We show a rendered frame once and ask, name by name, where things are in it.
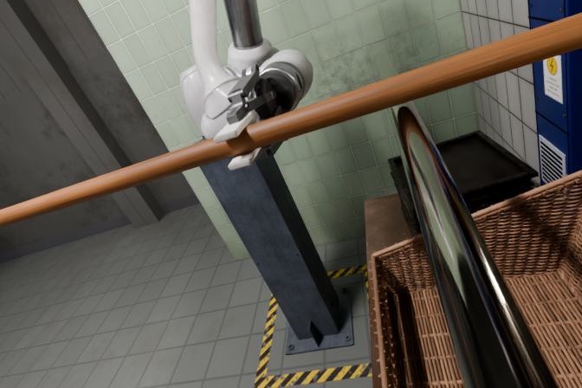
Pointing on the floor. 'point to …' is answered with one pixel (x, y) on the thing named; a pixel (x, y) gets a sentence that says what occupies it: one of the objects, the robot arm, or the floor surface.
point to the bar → (464, 266)
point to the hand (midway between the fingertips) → (241, 139)
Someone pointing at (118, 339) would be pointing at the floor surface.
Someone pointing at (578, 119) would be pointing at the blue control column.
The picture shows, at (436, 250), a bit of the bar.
